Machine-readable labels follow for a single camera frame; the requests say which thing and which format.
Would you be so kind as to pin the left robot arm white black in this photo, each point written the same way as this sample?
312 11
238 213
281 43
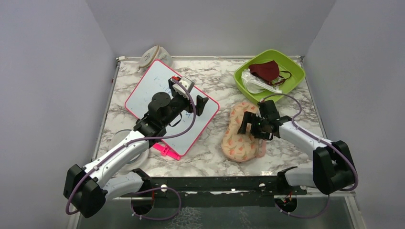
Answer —
87 188

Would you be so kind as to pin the pink framed whiteboard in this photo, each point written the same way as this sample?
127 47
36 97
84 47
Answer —
151 97

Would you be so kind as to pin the aluminium frame rail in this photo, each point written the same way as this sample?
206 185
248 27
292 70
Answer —
313 192

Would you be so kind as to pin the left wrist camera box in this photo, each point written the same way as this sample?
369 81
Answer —
182 85

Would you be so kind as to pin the maroon bra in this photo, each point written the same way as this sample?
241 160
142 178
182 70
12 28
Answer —
270 73

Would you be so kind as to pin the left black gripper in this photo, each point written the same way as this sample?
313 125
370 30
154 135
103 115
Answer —
199 104

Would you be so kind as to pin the green plastic bin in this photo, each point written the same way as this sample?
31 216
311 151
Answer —
284 62

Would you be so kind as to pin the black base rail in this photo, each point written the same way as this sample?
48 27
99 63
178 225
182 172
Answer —
207 192

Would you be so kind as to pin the peach floral mesh laundry bag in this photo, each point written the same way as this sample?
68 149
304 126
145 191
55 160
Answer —
241 147

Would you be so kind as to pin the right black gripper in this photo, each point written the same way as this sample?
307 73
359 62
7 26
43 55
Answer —
249 118

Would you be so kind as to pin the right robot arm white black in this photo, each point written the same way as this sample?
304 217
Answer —
332 167

